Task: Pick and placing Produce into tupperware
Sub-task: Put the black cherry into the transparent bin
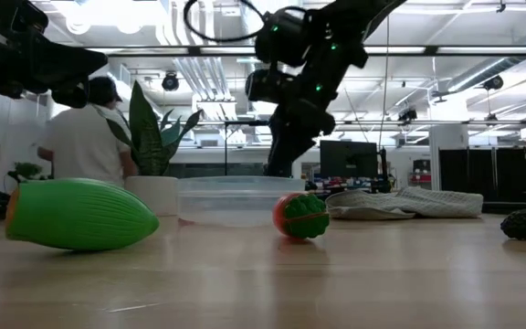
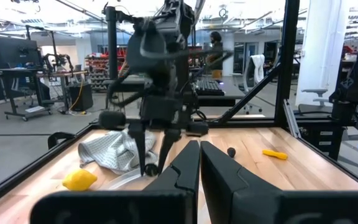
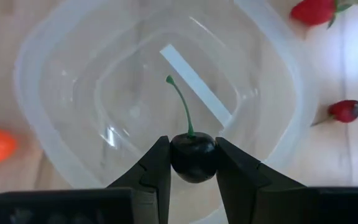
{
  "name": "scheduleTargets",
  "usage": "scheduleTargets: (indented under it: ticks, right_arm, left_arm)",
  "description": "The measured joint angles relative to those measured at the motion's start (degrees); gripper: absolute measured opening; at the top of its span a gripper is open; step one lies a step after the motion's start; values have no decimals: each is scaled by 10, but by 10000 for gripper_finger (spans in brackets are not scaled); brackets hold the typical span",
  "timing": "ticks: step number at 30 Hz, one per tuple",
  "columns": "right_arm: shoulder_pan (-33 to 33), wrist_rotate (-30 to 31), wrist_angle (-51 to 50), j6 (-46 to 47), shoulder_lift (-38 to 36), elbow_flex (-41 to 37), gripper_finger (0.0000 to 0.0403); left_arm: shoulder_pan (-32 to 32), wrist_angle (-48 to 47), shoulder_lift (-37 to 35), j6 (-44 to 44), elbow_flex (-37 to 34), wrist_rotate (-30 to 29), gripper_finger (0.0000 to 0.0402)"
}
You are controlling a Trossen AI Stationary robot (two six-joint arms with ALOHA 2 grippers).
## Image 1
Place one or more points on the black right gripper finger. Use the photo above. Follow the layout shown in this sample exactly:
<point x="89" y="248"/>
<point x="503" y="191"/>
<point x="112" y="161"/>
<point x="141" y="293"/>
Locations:
<point x="286" y="157"/>

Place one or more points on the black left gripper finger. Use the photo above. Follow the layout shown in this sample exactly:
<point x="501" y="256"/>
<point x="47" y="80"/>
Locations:
<point x="78" y="64"/>

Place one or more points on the orange toy carrot green top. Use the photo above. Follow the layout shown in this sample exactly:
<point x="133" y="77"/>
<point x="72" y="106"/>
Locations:
<point x="301" y="217"/>

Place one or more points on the green toy corn cob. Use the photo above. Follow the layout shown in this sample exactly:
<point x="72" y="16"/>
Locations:
<point x="80" y="215"/>

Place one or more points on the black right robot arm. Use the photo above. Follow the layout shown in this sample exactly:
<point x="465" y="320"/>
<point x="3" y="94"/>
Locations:
<point x="345" y="27"/>

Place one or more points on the clear plastic tupperware container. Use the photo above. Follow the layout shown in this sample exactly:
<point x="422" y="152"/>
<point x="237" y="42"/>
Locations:
<point x="235" y="205"/>

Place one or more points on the black computer monitor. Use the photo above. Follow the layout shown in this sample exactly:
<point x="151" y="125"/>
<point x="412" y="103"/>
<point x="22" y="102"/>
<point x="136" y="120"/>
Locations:
<point x="347" y="157"/>

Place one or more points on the person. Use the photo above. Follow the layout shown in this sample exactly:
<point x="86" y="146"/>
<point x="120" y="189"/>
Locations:
<point x="85" y="141"/>

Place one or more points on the black ceiling spotlight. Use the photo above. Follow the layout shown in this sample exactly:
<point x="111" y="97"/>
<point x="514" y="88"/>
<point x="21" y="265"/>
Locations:
<point x="493" y="82"/>
<point x="170" y="82"/>

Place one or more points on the small green background plant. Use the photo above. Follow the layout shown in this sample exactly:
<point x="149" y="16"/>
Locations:
<point x="28" y="170"/>

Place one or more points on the grey crumpled cloth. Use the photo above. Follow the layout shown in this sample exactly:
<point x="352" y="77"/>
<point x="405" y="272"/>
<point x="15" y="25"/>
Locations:
<point x="404" y="203"/>

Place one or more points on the snake plant in white pot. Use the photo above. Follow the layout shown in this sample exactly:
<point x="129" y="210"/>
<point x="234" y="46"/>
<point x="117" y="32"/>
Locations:
<point x="153" y="192"/>

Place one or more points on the white square column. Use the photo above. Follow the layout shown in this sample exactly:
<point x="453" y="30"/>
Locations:
<point x="448" y="155"/>

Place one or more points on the black cabinet row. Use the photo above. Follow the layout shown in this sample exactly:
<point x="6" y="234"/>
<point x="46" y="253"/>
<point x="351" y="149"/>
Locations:
<point x="496" y="173"/>

